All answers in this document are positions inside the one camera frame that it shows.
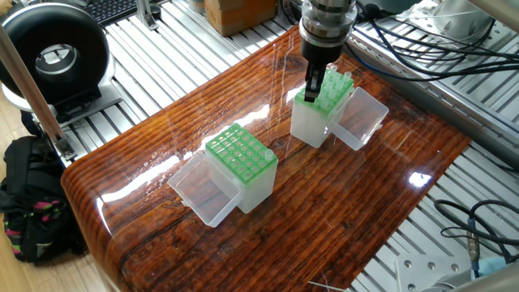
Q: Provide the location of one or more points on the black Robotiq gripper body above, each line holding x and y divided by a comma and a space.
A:
323, 50

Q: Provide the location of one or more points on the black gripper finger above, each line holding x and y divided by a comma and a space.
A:
313, 85

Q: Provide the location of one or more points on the large clear pipette tip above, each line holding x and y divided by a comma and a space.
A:
267, 155

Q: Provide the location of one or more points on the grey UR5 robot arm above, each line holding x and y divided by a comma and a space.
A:
328, 16

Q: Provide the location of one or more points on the clear green-rack pipette tip box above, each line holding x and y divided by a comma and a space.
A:
308, 130
255, 191

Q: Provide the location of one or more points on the brown cardboard box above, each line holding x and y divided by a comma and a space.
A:
239, 15

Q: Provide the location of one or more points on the black keyboard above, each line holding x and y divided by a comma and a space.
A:
109, 8

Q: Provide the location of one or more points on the brown wooden pole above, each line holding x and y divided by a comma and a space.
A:
32, 95

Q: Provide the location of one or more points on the black backpack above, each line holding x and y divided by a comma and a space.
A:
32, 186

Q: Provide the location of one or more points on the silver robot mount plate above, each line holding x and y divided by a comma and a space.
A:
430, 277

